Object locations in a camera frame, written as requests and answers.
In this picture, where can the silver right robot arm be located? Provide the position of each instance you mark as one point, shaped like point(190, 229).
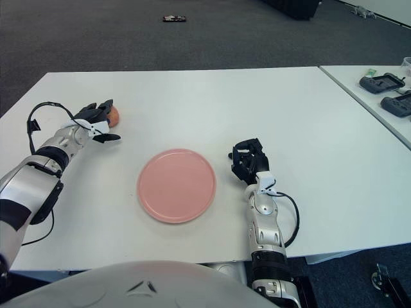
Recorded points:
point(266, 224)

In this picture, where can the flat dark floor object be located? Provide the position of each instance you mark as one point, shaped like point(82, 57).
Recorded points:
point(174, 18)

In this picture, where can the pink round plate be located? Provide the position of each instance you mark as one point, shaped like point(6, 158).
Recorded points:
point(176, 186)

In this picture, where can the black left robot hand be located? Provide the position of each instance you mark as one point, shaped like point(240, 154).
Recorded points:
point(93, 112)

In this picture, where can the clear plastic cup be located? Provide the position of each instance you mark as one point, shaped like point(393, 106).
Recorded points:
point(407, 64)

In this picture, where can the green packet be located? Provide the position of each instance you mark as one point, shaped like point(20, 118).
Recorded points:
point(370, 72)

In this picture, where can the grey handheld controller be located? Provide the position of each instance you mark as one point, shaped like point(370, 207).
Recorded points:
point(398, 106)
point(380, 84)

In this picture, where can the grey robot torso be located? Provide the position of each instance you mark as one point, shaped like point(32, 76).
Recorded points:
point(128, 285)

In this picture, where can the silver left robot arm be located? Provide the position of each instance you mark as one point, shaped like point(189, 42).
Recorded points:
point(25, 183)

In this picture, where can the black caster wheel stand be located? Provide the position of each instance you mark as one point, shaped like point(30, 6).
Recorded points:
point(390, 285)

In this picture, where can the black cabinet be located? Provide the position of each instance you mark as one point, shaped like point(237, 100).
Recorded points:
point(292, 9)

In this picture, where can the grey toy figure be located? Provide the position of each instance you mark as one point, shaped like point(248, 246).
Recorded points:
point(363, 11)

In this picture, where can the red yellow apple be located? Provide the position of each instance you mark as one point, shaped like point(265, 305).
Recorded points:
point(115, 118)

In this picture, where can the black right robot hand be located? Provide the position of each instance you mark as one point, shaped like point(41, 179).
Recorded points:
point(253, 163)

